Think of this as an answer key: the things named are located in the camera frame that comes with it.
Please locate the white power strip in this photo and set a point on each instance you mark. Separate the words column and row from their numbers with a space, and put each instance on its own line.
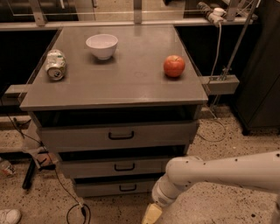
column 214, row 16

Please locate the plastic bottle on floor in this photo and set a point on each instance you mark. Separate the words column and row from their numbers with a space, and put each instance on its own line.
column 6, row 167

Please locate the grey drawer cabinet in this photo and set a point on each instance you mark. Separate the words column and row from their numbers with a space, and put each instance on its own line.
column 129, row 87

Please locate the grey drawer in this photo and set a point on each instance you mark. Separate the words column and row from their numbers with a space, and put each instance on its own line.
column 114, row 166
column 118, row 136
column 127, row 186

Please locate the crushed silver soda can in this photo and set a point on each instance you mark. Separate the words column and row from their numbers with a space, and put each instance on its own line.
column 55, row 64

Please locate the dark cabinet at right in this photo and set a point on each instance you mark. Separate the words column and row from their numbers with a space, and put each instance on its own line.
column 256, row 101

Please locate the grey top drawer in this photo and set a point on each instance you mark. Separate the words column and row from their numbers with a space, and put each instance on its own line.
column 118, row 136

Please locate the white ceramic bowl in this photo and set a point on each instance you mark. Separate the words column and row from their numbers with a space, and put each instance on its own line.
column 102, row 46

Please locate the grey metal side bracket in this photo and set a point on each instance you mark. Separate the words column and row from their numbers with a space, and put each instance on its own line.
column 216, row 86

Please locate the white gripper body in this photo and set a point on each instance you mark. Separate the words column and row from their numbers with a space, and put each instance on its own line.
column 160, row 196

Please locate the metal diagonal rod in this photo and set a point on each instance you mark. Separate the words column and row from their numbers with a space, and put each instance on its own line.
column 225, row 71

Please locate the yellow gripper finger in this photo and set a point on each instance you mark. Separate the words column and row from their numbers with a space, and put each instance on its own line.
column 152, row 213

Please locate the red apple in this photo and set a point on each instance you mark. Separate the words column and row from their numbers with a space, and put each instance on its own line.
column 174, row 66

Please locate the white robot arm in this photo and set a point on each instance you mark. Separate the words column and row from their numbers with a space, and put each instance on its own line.
column 259, row 172

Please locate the white sneaker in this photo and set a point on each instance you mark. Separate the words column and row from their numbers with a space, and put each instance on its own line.
column 10, row 216

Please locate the black clamp tool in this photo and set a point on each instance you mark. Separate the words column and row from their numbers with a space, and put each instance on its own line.
column 41, row 161

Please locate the grey middle drawer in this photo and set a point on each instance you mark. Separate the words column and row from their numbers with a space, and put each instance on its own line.
column 114, row 166

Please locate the grey bottom drawer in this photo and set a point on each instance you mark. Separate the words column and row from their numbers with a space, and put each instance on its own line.
column 127, row 186

